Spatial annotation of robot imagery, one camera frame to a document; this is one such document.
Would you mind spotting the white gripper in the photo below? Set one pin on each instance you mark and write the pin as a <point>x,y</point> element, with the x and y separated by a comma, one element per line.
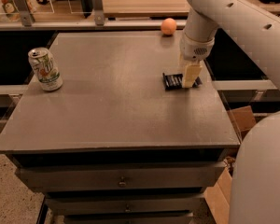
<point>194,49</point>

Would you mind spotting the dark blue rxbar wrapper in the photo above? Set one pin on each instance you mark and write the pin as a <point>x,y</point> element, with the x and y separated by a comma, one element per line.
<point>172,82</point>

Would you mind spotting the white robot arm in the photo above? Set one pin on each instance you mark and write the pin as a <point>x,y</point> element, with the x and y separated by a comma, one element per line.
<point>255,186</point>

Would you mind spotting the white green 7up can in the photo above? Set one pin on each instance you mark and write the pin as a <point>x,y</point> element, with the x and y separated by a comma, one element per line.
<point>45,69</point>

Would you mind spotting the orange round fruit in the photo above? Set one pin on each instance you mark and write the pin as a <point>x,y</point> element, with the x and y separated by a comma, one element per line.
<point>168,26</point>

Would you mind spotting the grey drawer cabinet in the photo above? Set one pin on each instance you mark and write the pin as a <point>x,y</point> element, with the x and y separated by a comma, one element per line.
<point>113,109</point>

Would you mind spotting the grey top drawer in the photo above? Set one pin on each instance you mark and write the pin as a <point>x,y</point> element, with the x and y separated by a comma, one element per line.
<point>121,176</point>

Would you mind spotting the grey drawer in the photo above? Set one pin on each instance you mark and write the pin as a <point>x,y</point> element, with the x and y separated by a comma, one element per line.
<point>125,204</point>
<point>121,176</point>

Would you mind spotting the brown cardboard box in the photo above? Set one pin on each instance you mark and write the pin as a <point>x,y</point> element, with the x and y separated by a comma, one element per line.
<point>218,197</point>

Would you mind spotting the colourful snack bag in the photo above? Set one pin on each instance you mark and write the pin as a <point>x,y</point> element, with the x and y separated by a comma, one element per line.
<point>17,10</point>

